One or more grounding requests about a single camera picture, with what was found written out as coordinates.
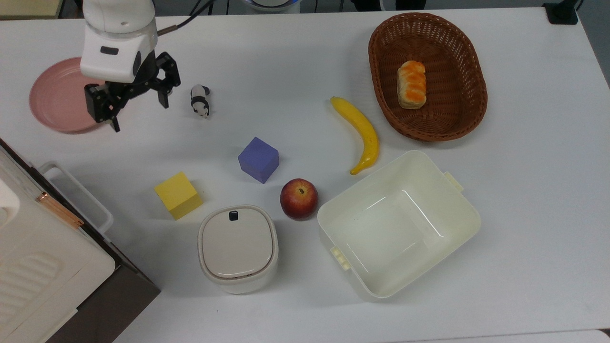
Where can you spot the small panda figurine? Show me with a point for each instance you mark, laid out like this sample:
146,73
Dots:
200,102

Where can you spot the black clamp mount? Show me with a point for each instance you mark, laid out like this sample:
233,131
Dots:
562,14

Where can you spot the yellow banana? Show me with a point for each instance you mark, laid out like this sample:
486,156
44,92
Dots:
364,131

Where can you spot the pink round plate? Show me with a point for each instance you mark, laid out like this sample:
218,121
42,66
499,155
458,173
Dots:
57,102

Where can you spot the small white lidded bin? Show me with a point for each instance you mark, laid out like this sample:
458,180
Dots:
237,243

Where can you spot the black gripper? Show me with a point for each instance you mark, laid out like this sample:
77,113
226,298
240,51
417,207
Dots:
140,78

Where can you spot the yellow foam cube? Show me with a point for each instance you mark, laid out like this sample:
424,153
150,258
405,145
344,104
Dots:
177,193

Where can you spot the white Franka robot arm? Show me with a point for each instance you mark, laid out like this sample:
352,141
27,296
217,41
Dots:
119,33

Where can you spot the red apple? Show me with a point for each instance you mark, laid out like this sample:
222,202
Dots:
299,200

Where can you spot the white round base blue rim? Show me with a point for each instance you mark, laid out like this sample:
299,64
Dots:
269,5

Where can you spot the orange glazed bread loaf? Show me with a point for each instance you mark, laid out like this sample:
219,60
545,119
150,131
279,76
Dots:
411,85

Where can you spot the dark brown drawer cabinet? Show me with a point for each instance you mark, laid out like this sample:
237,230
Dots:
109,305

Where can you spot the beige desk top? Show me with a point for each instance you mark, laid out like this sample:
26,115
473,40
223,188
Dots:
28,7

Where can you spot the purple foam cube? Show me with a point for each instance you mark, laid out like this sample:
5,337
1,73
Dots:
258,159

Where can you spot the cream open plastic bin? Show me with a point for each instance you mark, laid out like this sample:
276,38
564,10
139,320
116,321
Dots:
395,228

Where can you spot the orange latch strip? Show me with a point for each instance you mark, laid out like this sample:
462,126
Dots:
61,209

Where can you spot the brown wicker basket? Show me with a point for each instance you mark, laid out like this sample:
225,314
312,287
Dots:
452,71

